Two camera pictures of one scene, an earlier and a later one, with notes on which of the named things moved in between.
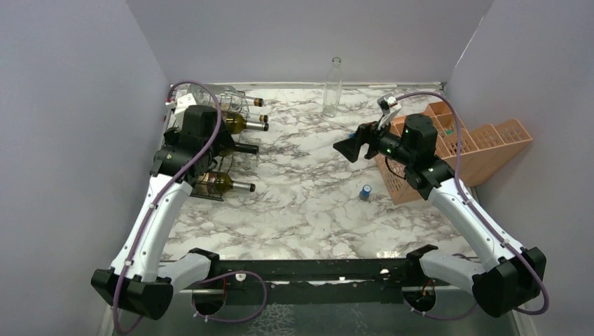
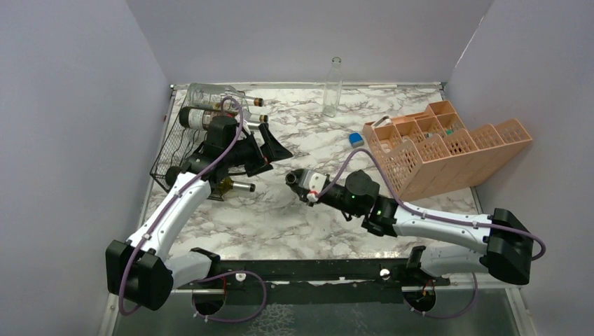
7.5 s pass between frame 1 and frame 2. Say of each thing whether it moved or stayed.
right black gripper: moved
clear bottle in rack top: stayed
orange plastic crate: stayed
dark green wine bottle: moved
